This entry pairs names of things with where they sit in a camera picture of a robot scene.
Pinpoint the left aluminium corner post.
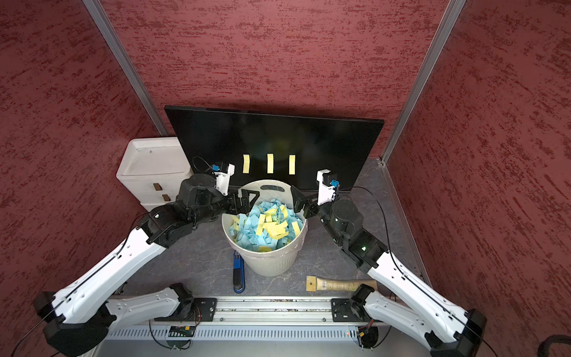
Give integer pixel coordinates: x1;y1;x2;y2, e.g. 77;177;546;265
82;0;170;137

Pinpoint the aluminium corner post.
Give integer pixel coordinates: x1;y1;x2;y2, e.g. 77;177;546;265
82;0;170;137
381;0;466;167

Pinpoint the beige plastic waste bin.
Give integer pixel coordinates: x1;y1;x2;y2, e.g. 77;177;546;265
222;180;308;277

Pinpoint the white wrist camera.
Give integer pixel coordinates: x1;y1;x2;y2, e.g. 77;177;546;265
317;169;340;206
211;162;235;196

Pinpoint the black flat monitor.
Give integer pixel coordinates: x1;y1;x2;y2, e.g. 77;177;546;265
164;106;385;191

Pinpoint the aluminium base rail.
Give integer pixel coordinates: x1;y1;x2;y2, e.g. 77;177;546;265
88;296;429;356

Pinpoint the right aluminium corner post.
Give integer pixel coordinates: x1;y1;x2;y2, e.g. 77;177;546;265
381;0;466;167

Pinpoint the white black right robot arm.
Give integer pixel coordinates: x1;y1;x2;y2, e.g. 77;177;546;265
291;186;487;356

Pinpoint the blue black utility knife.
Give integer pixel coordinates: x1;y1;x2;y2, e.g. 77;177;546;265
233;251;245;294

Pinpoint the pile of discarded sticky notes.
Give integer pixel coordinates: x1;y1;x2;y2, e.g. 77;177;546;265
228;199;304;253

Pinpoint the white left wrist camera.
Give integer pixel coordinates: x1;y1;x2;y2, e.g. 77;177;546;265
211;162;235;196

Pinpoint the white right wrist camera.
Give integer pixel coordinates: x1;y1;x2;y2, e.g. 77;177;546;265
317;169;340;206

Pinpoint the wooden handle brush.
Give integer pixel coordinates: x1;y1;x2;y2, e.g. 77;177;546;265
306;276;378;292

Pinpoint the yellow sticky note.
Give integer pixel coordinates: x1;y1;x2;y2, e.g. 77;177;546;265
242;154;251;174
267;153;274;174
288;155;296;176

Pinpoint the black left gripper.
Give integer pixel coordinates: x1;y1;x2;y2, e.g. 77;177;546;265
189;185;260;225

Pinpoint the white plastic drawer box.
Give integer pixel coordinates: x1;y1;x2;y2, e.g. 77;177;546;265
116;137;193;211

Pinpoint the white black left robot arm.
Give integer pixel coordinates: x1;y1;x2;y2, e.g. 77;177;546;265
34;173;260;356

